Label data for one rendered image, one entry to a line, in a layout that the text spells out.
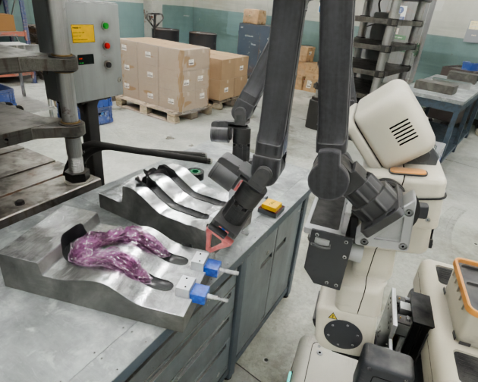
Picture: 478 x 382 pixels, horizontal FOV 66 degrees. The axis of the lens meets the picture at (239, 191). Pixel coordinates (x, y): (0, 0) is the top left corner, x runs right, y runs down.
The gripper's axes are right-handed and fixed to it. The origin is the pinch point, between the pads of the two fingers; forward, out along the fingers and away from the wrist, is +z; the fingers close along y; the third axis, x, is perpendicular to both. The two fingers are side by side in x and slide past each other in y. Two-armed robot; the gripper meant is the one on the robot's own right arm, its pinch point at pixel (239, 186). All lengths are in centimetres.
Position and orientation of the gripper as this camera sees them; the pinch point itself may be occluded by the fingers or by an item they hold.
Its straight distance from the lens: 122.3
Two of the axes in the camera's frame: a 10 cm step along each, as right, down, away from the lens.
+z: -0.4, 9.5, 2.9
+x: 8.6, 1.8, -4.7
